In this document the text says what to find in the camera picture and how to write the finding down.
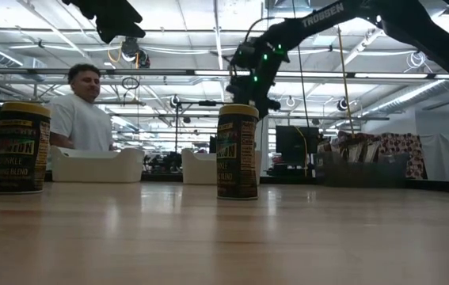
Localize white plastic bin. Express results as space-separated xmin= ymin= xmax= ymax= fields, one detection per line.
xmin=51 ymin=145 xmax=145 ymax=184
xmin=181 ymin=148 xmax=263 ymax=186

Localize black display on stand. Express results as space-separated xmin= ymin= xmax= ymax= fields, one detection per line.
xmin=275 ymin=125 xmax=323 ymax=167

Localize person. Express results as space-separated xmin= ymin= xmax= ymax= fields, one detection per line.
xmin=47 ymin=63 xmax=115 ymax=152

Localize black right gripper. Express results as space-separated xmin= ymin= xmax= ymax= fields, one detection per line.
xmin=226 ymin=73 xmax=283 ymax=120

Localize grey cloth cover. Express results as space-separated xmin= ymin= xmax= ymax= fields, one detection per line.
xmin=420 ymin=133 xmax=449 ymax=182

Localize black boom stand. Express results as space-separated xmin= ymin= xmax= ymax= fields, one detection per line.
xmin=173 ymin=100 xmax=229 ymax=154

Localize long ceiling light bar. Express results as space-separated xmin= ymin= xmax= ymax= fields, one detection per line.
xmin=0 ymin=67 xmax=449 ymax=80

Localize yellow-lid spice jar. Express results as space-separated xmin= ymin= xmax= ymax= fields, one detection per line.
xmin=215 ymin=104 xmax=260 ymax=201
xmin=0 ymin=101 xmax=52 ymax=195

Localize person's forearm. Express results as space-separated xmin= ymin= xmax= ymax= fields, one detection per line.
xmin=48 ymin=132 xmax=75 ymax=151

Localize yellow hanging cable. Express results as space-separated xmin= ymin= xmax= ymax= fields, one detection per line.
xmin=337 ymin=25 xmax=359 ymax=138

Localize patterned fabric cover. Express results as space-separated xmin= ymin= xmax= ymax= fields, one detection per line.
xmin=337 ymin=131 xmax=427 ymax=180

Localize grey plastic bin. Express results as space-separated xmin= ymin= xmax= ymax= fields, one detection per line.
xmin=314 ymin=152 xmax=409 ymax=188

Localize black hanging cable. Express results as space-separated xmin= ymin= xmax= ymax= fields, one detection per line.
xmin=295 ymin=37 xmax=311 ymax=128

